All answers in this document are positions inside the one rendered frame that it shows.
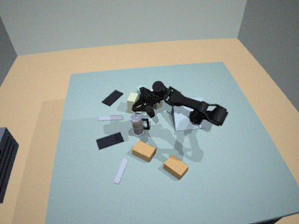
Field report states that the tan rectangular block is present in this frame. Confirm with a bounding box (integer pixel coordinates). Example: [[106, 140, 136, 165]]
[[163, 154, 189, 180], [132, 141, 156, 162]]

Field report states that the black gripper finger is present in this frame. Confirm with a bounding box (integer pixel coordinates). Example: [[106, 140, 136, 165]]
[[132, 94, 145, 107], [134, 103, 146, 112]]

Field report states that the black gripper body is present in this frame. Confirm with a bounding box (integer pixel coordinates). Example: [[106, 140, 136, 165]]
[[139, 87, 161, 118]]

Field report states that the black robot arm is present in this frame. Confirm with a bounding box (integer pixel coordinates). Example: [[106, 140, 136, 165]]
[[140, 80, 228, 126]]

